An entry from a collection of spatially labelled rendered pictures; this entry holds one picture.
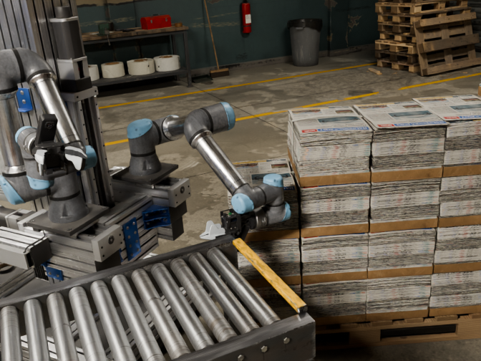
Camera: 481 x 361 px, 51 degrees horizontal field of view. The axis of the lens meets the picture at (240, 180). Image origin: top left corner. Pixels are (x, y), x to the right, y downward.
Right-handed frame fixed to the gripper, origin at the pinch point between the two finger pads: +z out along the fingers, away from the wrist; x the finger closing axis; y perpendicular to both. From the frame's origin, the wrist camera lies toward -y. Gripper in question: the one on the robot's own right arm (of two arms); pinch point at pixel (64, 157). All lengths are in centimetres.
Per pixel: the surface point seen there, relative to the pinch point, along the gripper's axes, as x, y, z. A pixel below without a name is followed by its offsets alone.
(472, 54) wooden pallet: -746, 5, -306
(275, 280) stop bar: -48, 35, 33
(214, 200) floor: -171, 102, -176
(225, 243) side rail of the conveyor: -53, 37, 2
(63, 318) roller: 4.5, 44.9, 4.5
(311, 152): -99, 12, -7
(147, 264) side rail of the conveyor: -26.0, 40.5, -4.2
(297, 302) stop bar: -46, 36, 45
